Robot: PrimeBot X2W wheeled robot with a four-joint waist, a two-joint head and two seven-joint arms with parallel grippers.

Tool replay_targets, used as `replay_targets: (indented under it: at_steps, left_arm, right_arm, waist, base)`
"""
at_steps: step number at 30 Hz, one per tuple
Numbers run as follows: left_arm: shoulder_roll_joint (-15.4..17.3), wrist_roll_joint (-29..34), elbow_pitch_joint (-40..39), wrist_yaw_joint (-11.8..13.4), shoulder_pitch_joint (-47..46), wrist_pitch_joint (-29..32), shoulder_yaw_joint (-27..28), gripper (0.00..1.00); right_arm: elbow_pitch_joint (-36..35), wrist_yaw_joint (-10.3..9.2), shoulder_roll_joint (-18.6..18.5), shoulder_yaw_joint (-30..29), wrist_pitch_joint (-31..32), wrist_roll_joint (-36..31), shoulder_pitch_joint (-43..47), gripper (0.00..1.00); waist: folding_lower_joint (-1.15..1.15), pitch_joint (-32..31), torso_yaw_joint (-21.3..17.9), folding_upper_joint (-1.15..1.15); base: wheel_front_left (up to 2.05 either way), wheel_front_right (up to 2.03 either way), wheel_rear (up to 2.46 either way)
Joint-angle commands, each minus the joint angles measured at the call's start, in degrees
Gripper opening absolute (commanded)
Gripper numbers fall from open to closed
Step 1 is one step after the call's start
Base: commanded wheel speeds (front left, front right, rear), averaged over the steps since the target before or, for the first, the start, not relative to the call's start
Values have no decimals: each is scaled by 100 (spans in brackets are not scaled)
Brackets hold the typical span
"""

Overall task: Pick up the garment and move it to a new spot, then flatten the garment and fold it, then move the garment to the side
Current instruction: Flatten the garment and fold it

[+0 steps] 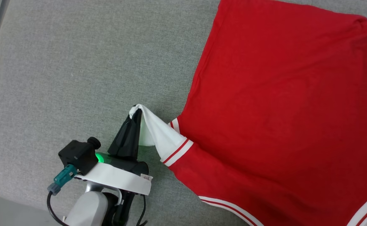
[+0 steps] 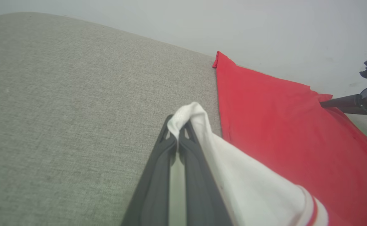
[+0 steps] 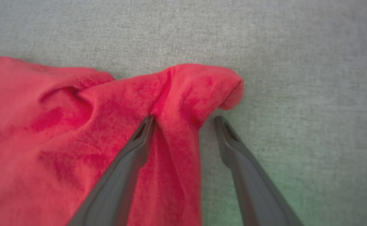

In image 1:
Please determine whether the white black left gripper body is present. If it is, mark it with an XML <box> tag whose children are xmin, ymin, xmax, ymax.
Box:
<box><xmin>86</xmin><ymin>152</ymin><xmax>153</xmax><ymax>196</ymax></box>

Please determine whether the red white-trimmed shirt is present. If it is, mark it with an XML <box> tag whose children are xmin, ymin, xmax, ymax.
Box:
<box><xmin>129</xmin><ymin>0</ymin><xmax>367</xmax><ymax>226</ymax></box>

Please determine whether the teal cable connector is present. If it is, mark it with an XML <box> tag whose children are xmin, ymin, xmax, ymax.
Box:
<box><xmin>47</xmin><ymin>164</ymin><xmax>78</xmax><ymax>196</ymax></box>

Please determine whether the black camera cable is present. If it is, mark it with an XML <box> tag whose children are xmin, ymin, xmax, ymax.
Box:
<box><xmin>47</xmin><ymin>191</ymin><xmax>68</xmax><ymax>226</ymax></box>

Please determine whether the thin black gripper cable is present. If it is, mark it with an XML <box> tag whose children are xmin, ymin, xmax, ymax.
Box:
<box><xmin>136</xmin><ymin>195</ymin><xmax>148</xmax><ymax>226</ymax></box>

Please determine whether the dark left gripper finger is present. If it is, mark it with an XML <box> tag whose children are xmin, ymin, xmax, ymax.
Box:
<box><xmin>108</xmin><ymin>118</ymin><xmax>134</xmax><ymax>157</ymax></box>
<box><xmin>133</xmin><ymin>109</ymin><xmax>142</xmax><ymax>159</ymax></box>

